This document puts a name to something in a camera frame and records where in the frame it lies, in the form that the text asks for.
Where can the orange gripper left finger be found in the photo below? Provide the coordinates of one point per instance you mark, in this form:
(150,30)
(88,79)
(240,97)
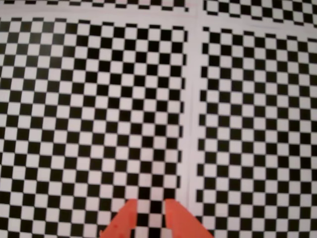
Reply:
(121,223)

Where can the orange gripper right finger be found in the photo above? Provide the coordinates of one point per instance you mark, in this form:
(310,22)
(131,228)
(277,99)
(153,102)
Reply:
(183,223)

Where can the black white checkerboard paper sheet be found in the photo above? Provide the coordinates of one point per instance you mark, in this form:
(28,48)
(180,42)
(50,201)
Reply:
(74,111)
(260,124)
(74,3)
(247,8)

